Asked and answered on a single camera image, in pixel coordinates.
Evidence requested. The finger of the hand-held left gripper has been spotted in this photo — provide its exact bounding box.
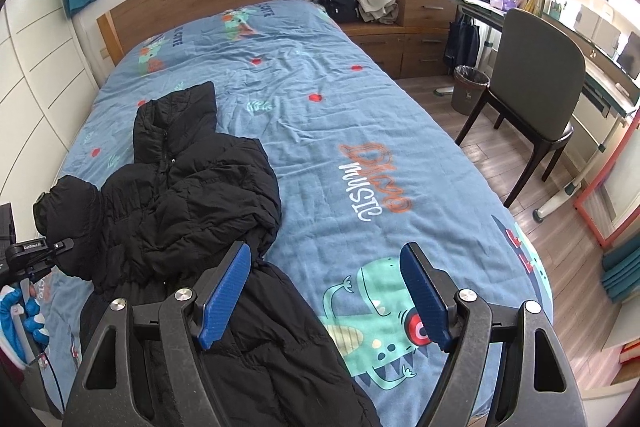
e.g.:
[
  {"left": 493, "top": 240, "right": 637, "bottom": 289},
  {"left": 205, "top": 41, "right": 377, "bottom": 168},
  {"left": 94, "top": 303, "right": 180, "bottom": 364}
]
[{"left": 47, "top": 237, "right": 76, "bottom": 260}]

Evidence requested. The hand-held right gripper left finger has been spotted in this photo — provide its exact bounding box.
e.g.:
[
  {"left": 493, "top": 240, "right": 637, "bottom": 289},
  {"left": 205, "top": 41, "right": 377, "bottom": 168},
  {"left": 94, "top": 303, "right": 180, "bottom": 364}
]
[{"left": 62, "top": 241, "right": 252, "bottom": 427}]

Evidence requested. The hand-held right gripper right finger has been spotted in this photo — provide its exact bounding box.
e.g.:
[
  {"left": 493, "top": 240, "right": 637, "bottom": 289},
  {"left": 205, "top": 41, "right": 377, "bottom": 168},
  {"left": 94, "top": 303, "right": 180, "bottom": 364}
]
[{"left": 400, "top": 242, "right": 588, "bottom": 427}]

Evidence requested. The black puffer jacket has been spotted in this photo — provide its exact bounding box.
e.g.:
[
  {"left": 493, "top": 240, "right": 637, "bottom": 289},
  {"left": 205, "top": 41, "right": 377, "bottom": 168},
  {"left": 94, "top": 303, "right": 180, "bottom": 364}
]
[{"left": 32, "top": 81, "right": 381, "bottom": 427}]

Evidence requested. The white wardrobe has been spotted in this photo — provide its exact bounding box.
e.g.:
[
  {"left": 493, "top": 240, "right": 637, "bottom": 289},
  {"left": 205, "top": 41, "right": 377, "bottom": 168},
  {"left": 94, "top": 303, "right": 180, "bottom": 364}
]
[{"left": 0, "top": 0, "right": 98, "bottom": 208}]

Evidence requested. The bed with blue cartoon cover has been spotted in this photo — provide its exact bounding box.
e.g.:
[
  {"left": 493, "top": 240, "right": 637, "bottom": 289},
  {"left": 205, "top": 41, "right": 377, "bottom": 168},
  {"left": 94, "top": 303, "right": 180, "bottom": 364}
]
[{"left": 37, "top": 0, "right": 553, "bottom": 427}]

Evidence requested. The grey trash bin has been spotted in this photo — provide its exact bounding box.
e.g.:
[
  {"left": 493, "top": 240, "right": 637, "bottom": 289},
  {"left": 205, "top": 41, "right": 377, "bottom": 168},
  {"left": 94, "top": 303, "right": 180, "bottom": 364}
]
[{"left": 451, "top": 65, "right": 491, "bottom": 115}]

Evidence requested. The red framed mirror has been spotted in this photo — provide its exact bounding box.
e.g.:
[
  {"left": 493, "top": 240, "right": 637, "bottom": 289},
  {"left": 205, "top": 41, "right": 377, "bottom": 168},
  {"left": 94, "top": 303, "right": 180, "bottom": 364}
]
[{"left": 574, "top": 107, "right": 640, "bottom": 250}]

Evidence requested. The grey chair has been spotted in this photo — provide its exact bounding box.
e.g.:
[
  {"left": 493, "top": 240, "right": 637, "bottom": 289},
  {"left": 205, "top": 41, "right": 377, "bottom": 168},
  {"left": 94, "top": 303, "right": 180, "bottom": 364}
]
[{"left": 454, "top": 8, "right": 587, "bottom": 208}]

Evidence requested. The dark hanging bag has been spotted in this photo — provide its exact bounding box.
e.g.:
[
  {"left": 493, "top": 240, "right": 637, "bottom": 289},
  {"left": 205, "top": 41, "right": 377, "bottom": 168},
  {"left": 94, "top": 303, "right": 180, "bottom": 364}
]
[{"left": 444, "top": 16, "right": 482, "bottom": 68}]

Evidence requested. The white desk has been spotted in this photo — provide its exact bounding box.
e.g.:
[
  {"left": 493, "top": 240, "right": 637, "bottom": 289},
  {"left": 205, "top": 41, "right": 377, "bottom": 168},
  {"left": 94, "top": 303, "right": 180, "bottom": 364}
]
[{"left": 442, "top": 0, "right": 640, "bottom": 223}]

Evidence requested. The thin black cable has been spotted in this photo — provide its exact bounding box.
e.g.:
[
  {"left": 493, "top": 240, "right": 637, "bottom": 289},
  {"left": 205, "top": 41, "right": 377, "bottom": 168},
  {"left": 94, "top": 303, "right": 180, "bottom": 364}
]
[{"left": 30, "top": 354, "right": 68, "bottom": 413}]

